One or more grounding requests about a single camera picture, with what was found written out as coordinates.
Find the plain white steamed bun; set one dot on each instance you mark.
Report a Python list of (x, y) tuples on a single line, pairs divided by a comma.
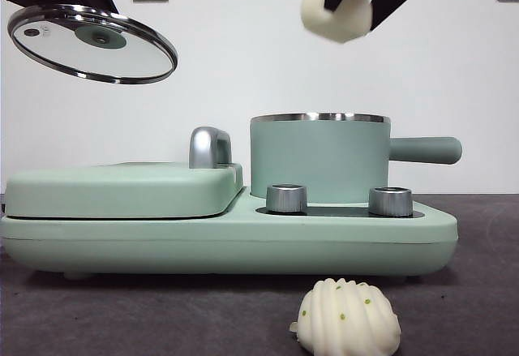
[(344, 25)]

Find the glass lid with green knob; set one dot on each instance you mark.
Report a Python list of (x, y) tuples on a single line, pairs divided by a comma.
[(97, 39)]

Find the twisted scallion steamed bun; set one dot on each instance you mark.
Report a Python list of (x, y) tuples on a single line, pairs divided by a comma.
[(348, 323)]

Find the green griddle cover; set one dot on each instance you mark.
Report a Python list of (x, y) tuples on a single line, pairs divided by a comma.
[(121, 194)]

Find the silver control knob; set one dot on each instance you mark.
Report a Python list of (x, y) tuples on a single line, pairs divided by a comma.
[(286, 200), (390, 202)]

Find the green breakfast machine base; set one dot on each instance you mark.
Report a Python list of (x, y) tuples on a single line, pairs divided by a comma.
[(243, 246)]

